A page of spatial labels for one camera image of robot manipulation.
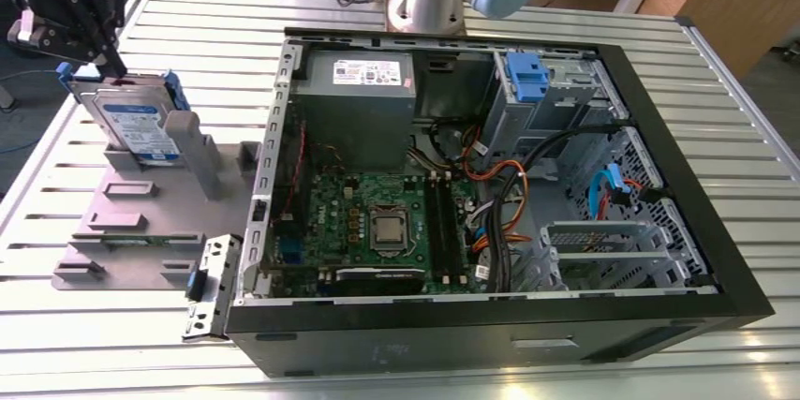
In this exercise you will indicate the blue drive cage latch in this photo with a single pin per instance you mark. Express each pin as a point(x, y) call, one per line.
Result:
point(528, 77)

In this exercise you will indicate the black RAM slot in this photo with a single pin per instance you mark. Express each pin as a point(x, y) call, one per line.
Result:
point(438, 226)
point(456, 226)

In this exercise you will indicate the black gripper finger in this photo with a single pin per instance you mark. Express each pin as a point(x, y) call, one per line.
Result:
point(44, 39)
point(100, 20)

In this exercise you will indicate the metal disk bay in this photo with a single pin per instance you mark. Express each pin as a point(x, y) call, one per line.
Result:
point(600, 255)

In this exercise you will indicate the green RAM stick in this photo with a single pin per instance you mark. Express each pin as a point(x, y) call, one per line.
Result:
point(133, 241)

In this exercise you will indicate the black graphics card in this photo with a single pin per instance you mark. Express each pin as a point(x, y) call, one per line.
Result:
point(381, 278)

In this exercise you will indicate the metal optical drive cage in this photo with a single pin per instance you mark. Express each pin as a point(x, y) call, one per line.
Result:
point(544, 114)

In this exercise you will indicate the hard disk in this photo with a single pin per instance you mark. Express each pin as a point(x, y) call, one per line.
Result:
point(133, 123)

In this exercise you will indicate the metal expansion card bracket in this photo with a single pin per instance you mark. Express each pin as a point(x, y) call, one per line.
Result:
point(214, 278)

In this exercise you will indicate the silver CPU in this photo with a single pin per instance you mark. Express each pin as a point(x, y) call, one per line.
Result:
point(386, 230)

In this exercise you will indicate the green motherboard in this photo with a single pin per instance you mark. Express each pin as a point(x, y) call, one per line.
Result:
point(330, 212)

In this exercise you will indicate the grey parts rack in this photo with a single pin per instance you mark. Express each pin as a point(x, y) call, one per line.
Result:
point(156, 212)

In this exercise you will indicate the black PC case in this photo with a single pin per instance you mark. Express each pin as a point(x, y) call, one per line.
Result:
point(437, 339)

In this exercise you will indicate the wooden cabinet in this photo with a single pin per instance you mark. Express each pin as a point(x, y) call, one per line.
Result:
point(749, 6)

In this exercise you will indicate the grey power supply unit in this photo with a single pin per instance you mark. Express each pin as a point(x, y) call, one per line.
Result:
point(356, 128)

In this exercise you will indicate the CPU socket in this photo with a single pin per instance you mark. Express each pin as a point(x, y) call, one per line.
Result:
point(390, 250)

